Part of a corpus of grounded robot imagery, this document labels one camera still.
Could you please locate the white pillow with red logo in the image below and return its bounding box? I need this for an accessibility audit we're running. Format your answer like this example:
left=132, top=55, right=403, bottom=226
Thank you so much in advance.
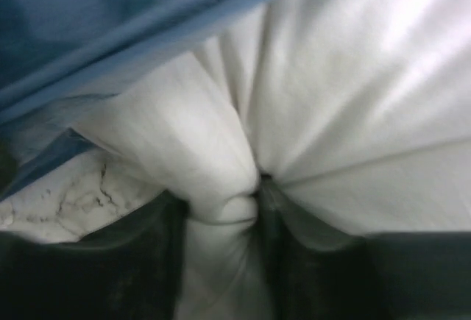
left=77, top=0, right=470, bottom=319

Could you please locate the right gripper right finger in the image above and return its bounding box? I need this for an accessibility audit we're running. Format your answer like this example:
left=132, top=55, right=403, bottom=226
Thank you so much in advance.
left=255, top=176, right=470, bottom=319

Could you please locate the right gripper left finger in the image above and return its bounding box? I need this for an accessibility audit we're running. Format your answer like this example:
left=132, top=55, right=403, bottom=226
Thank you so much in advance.
left=1, top=192, right=188, bottom=319

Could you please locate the blue lettered pillowcase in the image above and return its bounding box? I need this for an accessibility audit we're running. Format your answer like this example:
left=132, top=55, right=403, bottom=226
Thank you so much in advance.
left=1, top=0, right=257, bottom=197

